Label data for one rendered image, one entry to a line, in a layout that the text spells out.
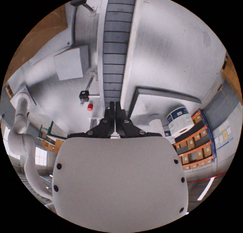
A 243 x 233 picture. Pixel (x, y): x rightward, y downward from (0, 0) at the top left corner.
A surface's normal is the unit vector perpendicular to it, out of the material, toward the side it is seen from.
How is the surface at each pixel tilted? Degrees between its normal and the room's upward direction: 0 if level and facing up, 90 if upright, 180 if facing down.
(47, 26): 90
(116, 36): 0
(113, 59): 0
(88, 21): 0
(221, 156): 90
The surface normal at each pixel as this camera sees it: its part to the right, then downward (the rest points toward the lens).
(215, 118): -0.98, -0.07
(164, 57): 0.06, 0.80
